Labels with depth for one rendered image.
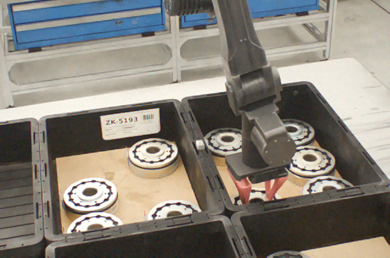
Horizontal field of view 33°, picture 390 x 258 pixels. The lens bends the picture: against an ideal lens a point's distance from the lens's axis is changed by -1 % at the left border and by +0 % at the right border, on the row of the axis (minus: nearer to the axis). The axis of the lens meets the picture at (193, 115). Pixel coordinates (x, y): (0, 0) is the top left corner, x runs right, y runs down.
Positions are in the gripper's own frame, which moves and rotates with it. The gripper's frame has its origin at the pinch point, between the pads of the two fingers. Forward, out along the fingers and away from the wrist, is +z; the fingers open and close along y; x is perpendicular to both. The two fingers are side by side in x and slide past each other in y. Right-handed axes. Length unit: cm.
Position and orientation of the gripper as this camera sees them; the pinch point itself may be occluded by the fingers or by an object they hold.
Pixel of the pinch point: (256, 199)
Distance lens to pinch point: 123.9
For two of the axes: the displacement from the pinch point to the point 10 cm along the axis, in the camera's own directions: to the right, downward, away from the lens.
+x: -3.4, -4.8, 8.1
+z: 0.3, 8.5, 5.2
